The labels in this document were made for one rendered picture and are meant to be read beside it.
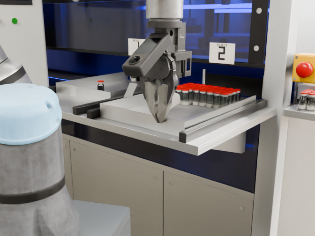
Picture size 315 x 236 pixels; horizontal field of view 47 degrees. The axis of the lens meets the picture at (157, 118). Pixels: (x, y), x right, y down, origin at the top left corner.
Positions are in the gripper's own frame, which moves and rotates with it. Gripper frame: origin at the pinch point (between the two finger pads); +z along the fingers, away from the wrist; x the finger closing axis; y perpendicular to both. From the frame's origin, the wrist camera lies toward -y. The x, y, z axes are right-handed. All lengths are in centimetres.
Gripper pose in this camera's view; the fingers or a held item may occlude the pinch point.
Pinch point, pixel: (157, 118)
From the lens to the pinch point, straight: 77.0
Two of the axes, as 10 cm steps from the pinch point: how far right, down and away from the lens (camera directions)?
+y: 6.3, -2.1, 7.5
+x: -7.8, -1.7, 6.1
